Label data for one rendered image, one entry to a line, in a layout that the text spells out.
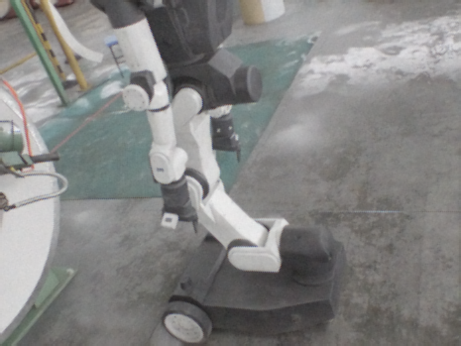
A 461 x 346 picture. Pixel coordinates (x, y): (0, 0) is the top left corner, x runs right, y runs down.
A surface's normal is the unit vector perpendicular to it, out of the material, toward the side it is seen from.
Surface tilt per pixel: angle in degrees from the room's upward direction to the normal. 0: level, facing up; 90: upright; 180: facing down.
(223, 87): 90
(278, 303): 0
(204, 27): 90
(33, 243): 90
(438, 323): 0
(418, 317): 0
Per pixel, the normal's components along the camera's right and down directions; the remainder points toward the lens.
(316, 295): -0.28, -0.83
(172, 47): -0.28, 0.71
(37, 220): 0.89, -0.03
